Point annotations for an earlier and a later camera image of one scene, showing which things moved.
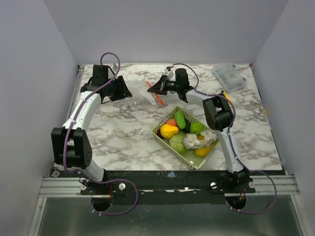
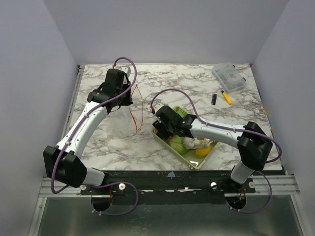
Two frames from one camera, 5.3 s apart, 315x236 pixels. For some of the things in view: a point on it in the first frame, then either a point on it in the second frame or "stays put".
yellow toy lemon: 203,152 stays put
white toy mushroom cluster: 191,141 stays put
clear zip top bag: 140,88 -> 137,108
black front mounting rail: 166,187 stays put
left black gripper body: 107,81 -> 125,87
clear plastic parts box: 230,76 stays put
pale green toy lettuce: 176,142 stays put
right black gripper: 163,84 -> 159,126
